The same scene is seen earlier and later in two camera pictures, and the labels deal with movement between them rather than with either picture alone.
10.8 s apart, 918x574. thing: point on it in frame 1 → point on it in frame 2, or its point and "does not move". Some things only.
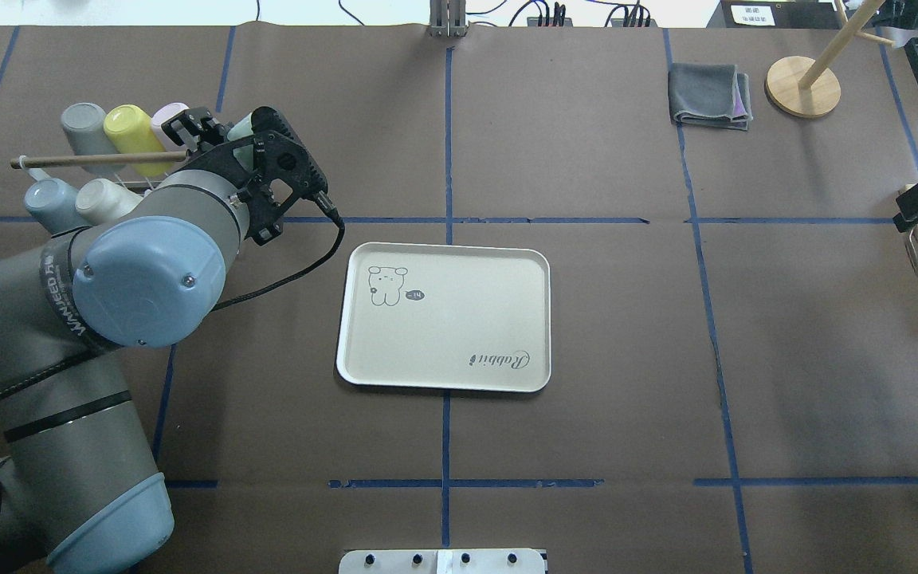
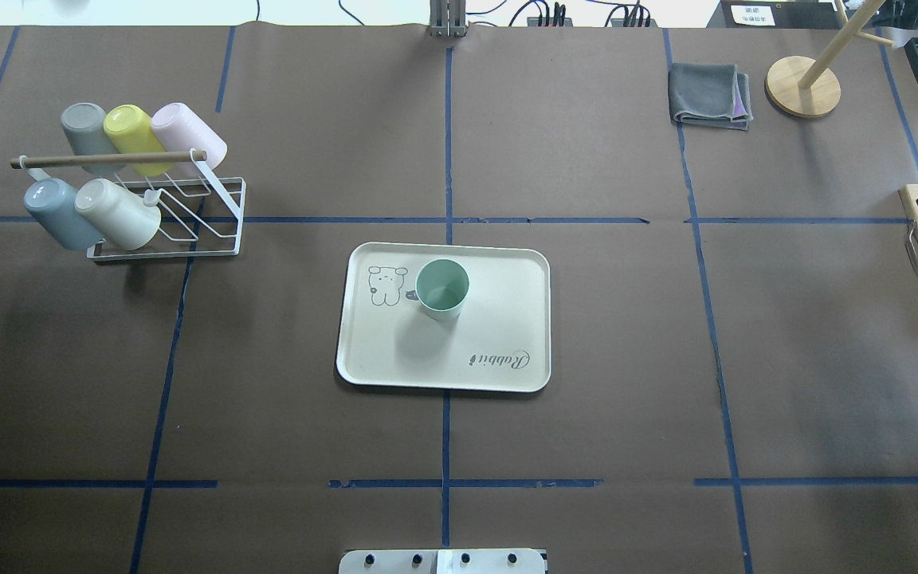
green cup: (245, 128) → (441, 287)
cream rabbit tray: (445, 316) does not move
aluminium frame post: (448, 18) does not move
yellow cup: (130, 129) does not move
